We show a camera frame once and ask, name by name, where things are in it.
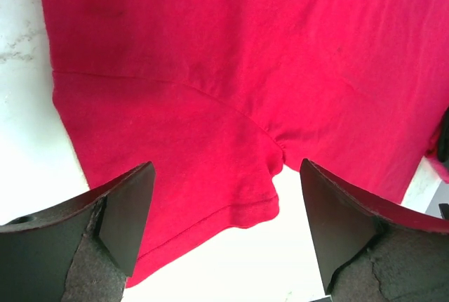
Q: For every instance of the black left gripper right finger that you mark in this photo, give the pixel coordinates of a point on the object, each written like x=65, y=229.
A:
x=371, y=249

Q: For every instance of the red t shirt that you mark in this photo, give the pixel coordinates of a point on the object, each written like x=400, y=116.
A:
x=220, y=95

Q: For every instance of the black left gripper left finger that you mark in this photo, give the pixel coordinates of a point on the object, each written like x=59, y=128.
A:
x=83, y=249

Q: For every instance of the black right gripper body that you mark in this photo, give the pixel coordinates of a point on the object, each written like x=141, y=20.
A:
x=442, y=147

